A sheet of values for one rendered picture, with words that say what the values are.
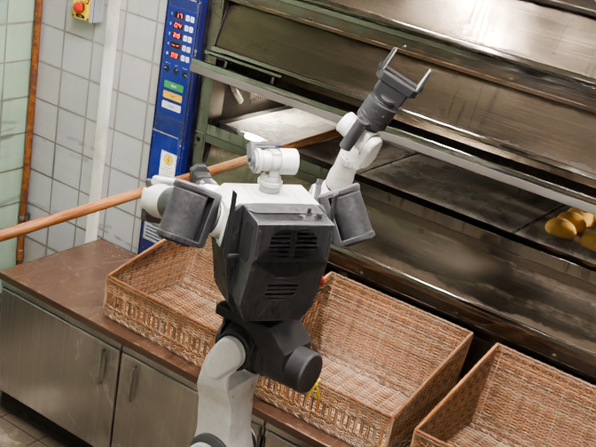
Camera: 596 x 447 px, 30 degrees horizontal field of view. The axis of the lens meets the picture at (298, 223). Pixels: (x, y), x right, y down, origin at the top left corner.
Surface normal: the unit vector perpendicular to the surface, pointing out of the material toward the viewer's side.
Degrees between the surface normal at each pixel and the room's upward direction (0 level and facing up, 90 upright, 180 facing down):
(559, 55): 68
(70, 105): 90
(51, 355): 90
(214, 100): 90
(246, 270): 90
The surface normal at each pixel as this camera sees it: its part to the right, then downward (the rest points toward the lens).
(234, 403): 0.83, 0.23
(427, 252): -0.48, -0.11
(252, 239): -0.92, -0.01
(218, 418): -0.55, 0.22
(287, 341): 0.69, -0.41
